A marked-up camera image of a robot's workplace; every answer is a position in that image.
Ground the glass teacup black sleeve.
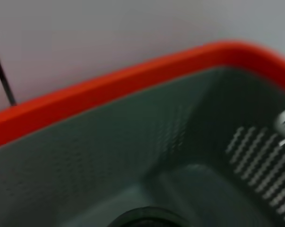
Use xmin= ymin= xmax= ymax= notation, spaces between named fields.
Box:
xmin=108 ymin=205 xmax=191 ymax=227

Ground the grey perforated plastic storage bin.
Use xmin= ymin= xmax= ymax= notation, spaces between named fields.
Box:
xmin=0 ymin=66 xmax=285 ymax=227

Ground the orange bin handle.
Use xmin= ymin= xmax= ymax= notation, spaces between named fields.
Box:
xmin=0 ymin=40 xmax=285 ymax=150

